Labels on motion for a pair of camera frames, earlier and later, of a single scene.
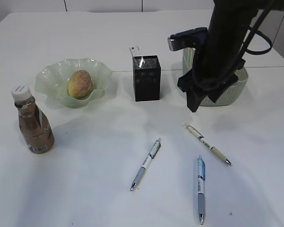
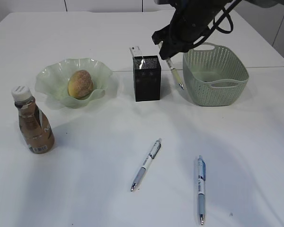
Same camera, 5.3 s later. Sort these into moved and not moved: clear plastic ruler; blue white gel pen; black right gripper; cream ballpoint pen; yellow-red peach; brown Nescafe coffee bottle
Moved: black right gripper; cream ballpoint pen
Not moved: brown Nescafe coffee bottle; clear plastic ruler; yellow-red peach; blue white gel pen
